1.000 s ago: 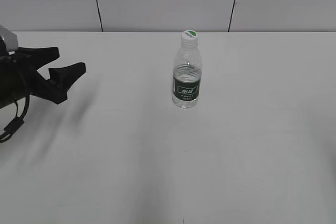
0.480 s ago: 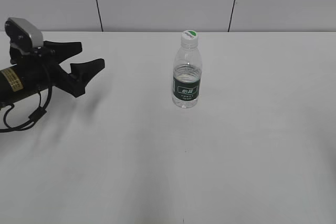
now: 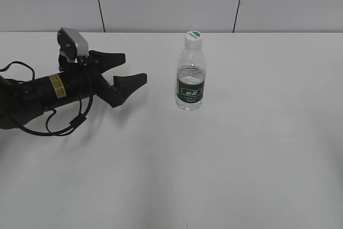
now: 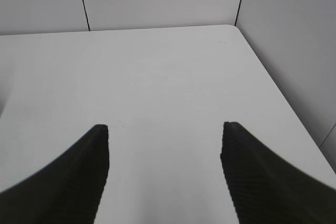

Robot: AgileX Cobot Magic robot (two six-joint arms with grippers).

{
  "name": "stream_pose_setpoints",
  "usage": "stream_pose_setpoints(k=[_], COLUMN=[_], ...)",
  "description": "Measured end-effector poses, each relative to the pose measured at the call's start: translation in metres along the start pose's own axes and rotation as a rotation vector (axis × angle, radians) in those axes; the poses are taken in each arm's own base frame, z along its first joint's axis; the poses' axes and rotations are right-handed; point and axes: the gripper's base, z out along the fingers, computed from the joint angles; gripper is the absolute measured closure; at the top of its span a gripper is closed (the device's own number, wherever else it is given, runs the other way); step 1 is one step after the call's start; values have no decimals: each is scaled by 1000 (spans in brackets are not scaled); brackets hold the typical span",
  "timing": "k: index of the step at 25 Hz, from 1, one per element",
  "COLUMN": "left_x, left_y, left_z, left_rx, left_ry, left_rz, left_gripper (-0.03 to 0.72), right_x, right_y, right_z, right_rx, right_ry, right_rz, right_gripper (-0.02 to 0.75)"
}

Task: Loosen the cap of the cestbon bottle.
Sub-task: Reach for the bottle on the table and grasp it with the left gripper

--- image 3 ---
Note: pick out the white green bottle cap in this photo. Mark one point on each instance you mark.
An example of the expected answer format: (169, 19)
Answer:
(193, 39)

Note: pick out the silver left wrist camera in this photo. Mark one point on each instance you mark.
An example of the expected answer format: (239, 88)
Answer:
(72, 44)

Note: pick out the clear green-label water bottle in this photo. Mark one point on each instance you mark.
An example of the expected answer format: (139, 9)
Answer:
(190, 78)

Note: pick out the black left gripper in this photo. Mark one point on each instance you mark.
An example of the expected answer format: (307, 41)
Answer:
(83, 78)

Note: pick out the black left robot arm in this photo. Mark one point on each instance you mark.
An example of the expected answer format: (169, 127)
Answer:
(22, 102)

